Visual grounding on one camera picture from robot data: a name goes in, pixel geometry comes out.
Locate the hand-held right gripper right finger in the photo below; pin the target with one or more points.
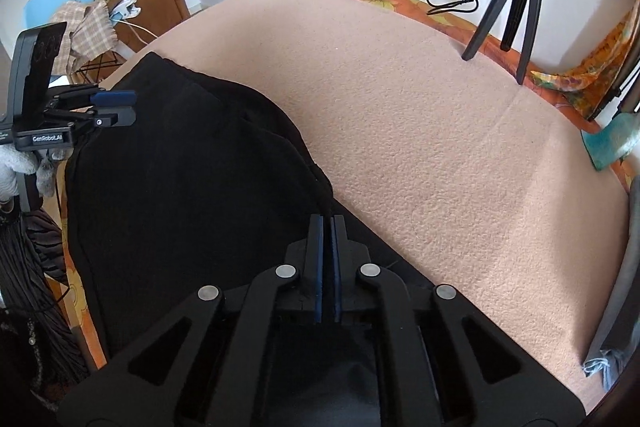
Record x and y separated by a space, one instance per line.
339 267

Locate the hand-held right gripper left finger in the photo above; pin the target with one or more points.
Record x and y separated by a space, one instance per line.
316 267

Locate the checked cloth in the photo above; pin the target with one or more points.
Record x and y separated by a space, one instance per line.
85 32

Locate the person's dark pleated clothing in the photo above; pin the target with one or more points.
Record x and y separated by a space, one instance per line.
35 287

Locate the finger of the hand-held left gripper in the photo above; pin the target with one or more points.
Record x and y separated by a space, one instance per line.
117 97
117 117

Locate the person's left hand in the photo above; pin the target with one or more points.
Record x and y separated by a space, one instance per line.
17 167

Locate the orange teal scarf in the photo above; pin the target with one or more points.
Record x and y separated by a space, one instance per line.
607 57

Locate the light blue jeans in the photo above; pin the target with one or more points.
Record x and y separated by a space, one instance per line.
597 367

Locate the black pants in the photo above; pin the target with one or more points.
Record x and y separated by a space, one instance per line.
175 182

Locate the beige blanket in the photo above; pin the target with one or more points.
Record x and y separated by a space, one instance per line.
425 132

